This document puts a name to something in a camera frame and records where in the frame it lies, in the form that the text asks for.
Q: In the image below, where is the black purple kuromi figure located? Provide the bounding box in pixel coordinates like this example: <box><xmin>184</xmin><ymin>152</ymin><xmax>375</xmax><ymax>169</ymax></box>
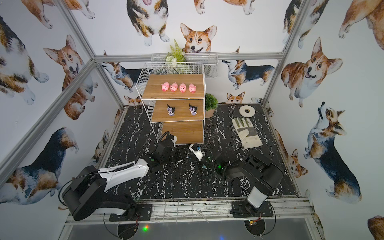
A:
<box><xmin>167</xmin><ymin>105</ymin><xmax>176</xmax><ymax>117</ymax></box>
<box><xmin>189</xmin><ymin>104</ymin><xmax>198</xmax><ymax>116</ymax></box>

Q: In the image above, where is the small potted green plant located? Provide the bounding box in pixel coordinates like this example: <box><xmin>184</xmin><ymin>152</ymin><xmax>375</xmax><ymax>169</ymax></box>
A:
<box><xmin>205</xmin><ymin>94</ymin><xmax>218</xmax><ymax>119</ymax></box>

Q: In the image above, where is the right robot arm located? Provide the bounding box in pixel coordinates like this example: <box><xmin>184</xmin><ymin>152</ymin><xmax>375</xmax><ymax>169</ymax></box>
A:
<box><xmin>189</xmin><ymin>144</ymin><xmax>284</xmax><ymax>210</ymax></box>

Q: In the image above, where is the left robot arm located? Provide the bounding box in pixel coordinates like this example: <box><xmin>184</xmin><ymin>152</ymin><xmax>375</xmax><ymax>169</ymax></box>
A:
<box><xmin>62</xmin><ymin>132</ymin><xmax>177</xmax><ymax>221</ymax></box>

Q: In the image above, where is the white wire three-tier shelf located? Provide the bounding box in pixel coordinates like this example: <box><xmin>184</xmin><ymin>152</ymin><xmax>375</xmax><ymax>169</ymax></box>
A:
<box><xmin>136</xmin><ymin>62</ymin><xmax>206</xmax><ymax>145</ymax></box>

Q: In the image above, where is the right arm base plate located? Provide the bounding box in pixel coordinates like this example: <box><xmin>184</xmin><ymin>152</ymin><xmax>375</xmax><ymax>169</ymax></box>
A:
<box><xmin>230</xmin><ymin>200</ymin><xmax>275</xmax><ymax>218</ymax></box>

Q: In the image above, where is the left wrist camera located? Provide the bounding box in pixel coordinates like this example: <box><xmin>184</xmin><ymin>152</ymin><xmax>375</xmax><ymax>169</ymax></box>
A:
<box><xmin>167</xmin><ymin>135</ymin><xmax>177</xmax><ymax>148</ymax></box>

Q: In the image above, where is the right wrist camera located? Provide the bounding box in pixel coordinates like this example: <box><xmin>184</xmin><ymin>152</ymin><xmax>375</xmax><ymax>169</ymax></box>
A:
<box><xmin>190</xmin><ymin>146</ymin><xmax>205</xmax><ymax>161</ymax></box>

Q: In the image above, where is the white tape roll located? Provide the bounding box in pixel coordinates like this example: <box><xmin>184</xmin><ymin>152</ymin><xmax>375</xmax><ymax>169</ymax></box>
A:
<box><xmin>239</xmin><ymin>105</ymin><xmax>256</xmax><ymax>118</ymax></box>

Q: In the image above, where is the pink pig toy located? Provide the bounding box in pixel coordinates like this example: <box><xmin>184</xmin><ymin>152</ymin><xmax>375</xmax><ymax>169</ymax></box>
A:
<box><xmin>189</xmin><ymin>84</ymin><xmax>197</xmax><ymax>93</ymax></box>
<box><xmin>179</xmin><ymin>83</ymin><xmax>187</xmax><ymax>93</ymax></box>
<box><xmin>161</xmin><ymin>82</ymin><xmax>170</xmax><ymax>92</ymax></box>
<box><xmin>170</xmin><ymin>83</ymin><xmax>178</xmax><ymax>92</ymax></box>

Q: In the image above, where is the white and grey work glove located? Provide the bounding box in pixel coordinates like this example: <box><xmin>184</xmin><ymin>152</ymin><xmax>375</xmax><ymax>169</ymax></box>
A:
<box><xmin>232</xmin><ymin>118</ymin><xmax>263</xmax><ymax>150</ymax></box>

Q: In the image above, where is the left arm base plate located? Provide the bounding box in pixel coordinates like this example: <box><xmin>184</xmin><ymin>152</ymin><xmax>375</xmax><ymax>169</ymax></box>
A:
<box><xmin>109</xmin><ymin>204</ymin><xmax>153</xmax><ymax>222</ymax></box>

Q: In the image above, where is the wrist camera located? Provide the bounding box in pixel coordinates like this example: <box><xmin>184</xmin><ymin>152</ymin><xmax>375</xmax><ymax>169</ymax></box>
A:
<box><xmin>167</xmin><ymin>135</ymin><xmax>177</xmax><ymax>148</ymax></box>
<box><xmin>190</xmin><ymin>146</ymin><xmax>205</xmax><ymax>161</ymax></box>

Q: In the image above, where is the green fern plant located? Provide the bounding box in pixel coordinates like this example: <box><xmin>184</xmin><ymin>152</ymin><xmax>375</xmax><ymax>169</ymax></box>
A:
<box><xmin>165</xmin><ymin>40</ymin><xmax>187</xmax><ymax>63</ymax></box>

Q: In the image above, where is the white wire wall basket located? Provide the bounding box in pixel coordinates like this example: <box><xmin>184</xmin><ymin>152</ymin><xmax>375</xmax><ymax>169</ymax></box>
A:
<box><xmin>151</xmin><ymin>53</ymin><xmax>219</xmax><ymax>79</ymax></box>

